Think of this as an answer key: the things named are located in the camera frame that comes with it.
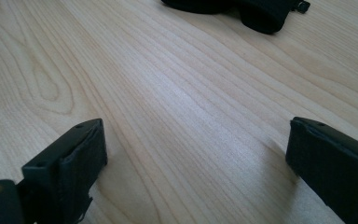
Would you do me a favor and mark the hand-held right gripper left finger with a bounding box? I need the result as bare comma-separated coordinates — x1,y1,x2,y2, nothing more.
21,118,108,224

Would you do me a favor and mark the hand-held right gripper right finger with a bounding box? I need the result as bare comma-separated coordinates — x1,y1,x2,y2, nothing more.
285,117,358,224

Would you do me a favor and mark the black glove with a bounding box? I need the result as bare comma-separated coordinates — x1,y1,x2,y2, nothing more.
160,0,311,35

